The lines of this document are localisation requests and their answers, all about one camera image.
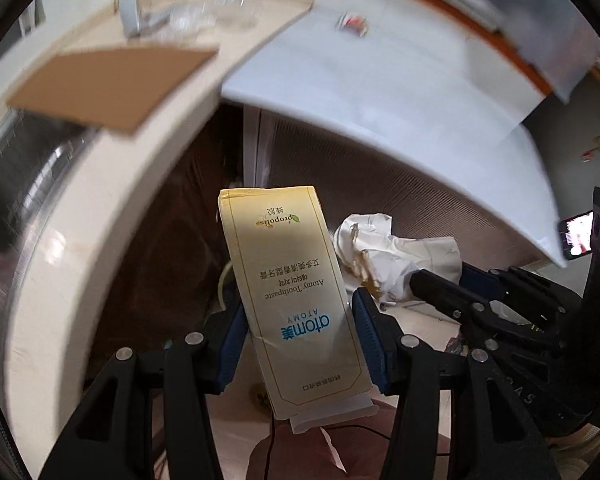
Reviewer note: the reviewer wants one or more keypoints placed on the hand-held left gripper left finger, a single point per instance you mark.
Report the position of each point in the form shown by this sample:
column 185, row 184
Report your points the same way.
column 230, row 350

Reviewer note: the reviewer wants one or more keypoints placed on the pale yellow toothpaste box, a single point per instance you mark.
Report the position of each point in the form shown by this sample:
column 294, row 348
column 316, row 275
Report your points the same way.
column 290, row 300

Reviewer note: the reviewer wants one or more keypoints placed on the brown cardboard piece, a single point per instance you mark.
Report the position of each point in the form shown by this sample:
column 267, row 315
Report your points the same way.
column 110, row 85

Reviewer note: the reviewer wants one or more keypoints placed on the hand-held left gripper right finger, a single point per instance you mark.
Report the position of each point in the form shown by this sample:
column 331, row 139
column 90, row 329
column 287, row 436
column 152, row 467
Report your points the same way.
column 372, row 345

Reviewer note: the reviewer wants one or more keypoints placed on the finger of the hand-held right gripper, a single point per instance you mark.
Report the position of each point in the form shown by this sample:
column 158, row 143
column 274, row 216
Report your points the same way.
column 445, row 295
column 480, row 280

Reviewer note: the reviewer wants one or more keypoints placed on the clear plastic packaging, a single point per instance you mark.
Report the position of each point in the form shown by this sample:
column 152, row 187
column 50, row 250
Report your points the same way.
column 200, row 15

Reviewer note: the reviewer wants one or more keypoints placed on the smartphone with lit screen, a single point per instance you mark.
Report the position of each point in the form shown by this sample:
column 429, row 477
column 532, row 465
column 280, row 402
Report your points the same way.
column 575, row 235

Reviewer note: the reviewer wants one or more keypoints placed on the small red white wrapper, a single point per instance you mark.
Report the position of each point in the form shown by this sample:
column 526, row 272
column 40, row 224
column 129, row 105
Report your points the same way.
column 352, row 23

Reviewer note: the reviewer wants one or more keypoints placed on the white paper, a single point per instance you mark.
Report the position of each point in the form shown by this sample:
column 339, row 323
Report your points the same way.
column 405, row 255

